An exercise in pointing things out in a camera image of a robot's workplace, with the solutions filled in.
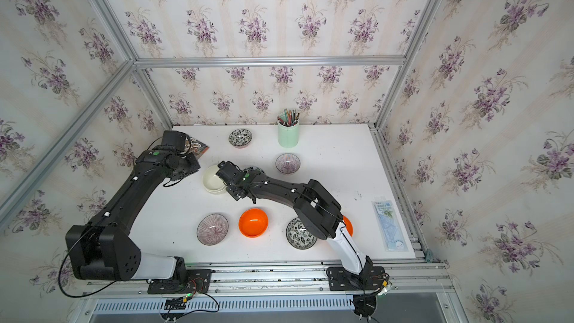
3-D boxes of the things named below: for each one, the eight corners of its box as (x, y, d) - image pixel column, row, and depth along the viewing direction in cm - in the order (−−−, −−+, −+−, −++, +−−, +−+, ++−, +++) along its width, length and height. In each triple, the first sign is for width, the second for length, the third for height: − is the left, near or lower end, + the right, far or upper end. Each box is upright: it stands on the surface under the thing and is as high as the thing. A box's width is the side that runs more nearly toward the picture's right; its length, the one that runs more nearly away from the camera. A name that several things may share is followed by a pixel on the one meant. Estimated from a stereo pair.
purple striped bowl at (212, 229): (197, 245, 82) (193, 242, 78) (204, 217, 88) (201, 213, 85) (226, 245, 82) (223, 242, 79) (231, 217, 89) (229, 213, 85)
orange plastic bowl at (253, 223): (237, 238, 83) (236, 235, 81) (241, 210, 90) (240, 208, 88) (267, 238, 83) (266, 235, 81) (268, 210, 90) (268, 208, 88)
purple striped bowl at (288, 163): (275, 173, 103) (275, 167, 99) (276, 159, 109) (275, 152, 105) (300, 173, 104) (300, 167, 99) (299, 159, 109) (300, 152, 105)
